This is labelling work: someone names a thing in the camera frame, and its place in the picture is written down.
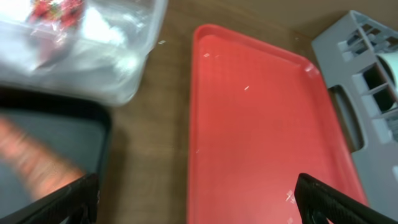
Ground white napkin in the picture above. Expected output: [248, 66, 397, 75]
[0, 0, 141, 72]

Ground red serving tray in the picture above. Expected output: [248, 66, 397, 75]
[187, 24, 366, 224]

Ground clear plastic bin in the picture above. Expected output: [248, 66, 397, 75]
[1, 0, 168, 106]

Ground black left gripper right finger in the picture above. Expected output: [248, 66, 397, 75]
[294, 173, 397, 224]

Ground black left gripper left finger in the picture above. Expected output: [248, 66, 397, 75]
[1, 174, 100, 224]

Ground black tray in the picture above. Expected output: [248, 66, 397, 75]
[1, 87, 112, 218]

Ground orange carrot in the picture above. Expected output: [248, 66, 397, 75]
[1, 119, 85, 200]

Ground green bowl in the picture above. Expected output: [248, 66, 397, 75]
[377, 51, 397, 91]

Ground red snack wrapper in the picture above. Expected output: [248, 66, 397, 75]
[27, 0, 85, 29]

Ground grey dishwasher rack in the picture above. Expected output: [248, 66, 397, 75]
[312, 10, 397, 220]

